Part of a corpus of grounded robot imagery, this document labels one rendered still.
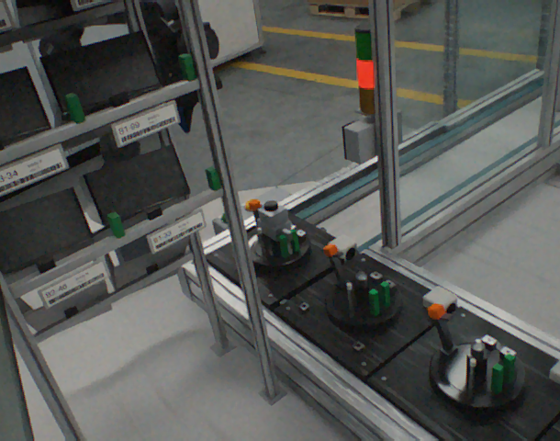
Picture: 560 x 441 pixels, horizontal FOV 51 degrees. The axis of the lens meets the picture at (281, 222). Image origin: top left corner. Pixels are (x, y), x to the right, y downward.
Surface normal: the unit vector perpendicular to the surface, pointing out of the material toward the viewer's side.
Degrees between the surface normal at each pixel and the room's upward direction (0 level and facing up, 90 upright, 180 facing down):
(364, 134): 90
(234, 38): 90
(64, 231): 65
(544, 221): 0
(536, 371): 0
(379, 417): 0
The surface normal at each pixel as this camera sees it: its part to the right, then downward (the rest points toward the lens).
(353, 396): -0.14, -0.83
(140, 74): 0.37, 0.04
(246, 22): 0.72, 0.29
